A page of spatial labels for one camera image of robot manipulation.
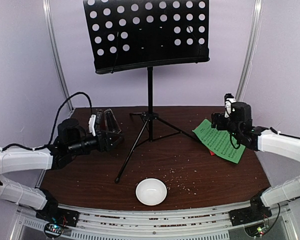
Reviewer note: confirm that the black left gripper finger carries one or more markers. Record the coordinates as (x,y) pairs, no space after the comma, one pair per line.
(114,140)
(107,132)

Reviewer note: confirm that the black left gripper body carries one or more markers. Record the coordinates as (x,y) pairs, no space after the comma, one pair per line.
(101,146)

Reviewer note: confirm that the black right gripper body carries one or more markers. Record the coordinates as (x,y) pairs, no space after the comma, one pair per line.
(217,121)

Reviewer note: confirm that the dark red wooden metronome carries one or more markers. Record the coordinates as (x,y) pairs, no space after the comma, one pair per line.
(111,131)

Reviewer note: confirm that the clear plastic metronome cover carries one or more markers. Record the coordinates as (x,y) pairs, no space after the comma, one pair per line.
(111,124)

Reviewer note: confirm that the green paper sheet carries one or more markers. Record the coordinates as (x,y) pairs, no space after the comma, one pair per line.
(219,142)

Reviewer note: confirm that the red paper sheet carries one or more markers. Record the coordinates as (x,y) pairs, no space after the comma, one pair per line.
(211,153)

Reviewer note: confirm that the black music stand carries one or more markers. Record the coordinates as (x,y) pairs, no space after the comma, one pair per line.
(134,34)

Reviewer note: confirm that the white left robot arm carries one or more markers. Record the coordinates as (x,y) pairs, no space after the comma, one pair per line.
(68,144)

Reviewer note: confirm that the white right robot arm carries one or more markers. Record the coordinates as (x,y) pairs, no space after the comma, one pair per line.
(237,121)

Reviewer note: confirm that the white ceramic bowl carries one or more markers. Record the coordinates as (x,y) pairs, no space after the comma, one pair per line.
(151,191)

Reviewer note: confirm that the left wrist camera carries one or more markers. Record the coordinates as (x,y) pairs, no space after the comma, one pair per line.
(93,123)

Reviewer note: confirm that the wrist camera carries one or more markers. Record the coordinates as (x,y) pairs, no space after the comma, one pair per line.
(229,99)
(93,123)

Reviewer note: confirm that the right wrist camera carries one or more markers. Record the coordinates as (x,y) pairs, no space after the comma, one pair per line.
(229,99)

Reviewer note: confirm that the aluminium front rail base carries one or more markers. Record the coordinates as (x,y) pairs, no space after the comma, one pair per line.
(207,223)

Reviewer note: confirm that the right aluminium frame post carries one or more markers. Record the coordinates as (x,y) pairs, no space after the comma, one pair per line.
(250,51)

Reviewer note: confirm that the aluminium frame post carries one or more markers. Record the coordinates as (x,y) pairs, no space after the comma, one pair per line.
(250,51)
(53,41)

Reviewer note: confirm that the left aluminium frame post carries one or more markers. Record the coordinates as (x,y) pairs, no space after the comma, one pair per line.
(53,41)

